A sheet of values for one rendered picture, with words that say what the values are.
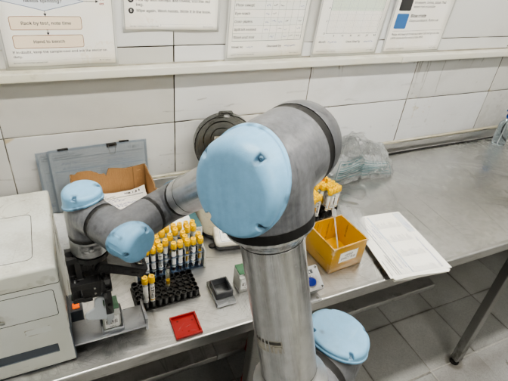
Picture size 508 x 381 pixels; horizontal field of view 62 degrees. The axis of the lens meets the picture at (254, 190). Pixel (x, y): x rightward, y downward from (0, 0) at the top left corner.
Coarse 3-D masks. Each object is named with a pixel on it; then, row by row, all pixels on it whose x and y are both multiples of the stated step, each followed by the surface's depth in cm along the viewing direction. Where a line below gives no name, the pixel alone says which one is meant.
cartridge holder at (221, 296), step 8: (216, 280) 119; (224, 280) 120; (208, 288) 120; (216, 288) 119; (224, 288) 119; (232, 288) 116; (216, 296) 114; (224, 296) 116; (232, 296) 117; (216, 304) 115; (224, 304) 115
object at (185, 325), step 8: (192, 312) 112; (176, 320) 110; (184, 320) 110; (192, 320) 110; (176, 328) 108; (184, 328) 108; (192, 328) 108; (200, 328) 108; (176, 336) 105; (184, 336) 106
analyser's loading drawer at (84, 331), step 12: (120, 312) 102; (132, 312) 106; (144, 312) 104; (72, 324) 102; (84, 324) 102; (96, 324) 102; (132, 324) 103; (144, 324) 103; (84, 336) 99; (96, 336) 99; (108, 336) 100
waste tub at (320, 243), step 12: (324, 228) 138; (336, 228) 141; (348, 228) 136; (312, 240) 133; (324, 240) 127; (348, 240) 137; (360, 240) 128; (312, 252) 134; (324, 252) 128; (336, 252) 125; (348, 252) 128; (360, 252) 132; (324, 264) 130; (336, 264) 128; (348, 264) 132
